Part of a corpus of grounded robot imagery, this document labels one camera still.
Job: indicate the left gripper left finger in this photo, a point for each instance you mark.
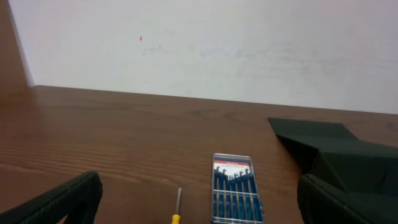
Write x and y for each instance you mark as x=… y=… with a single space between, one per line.
x=75 y=201

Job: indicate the black yellow screwdriver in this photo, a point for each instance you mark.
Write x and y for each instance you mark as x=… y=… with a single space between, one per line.
x=176 y=216

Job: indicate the blue precision screwdriver set case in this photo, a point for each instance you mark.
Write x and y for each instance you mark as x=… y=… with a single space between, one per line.
x=235 y=195

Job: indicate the black open gift box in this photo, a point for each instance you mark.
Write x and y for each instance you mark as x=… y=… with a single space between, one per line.
x=331 y=152

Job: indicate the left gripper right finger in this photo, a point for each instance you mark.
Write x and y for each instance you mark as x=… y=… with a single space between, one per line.
x=320 y=202

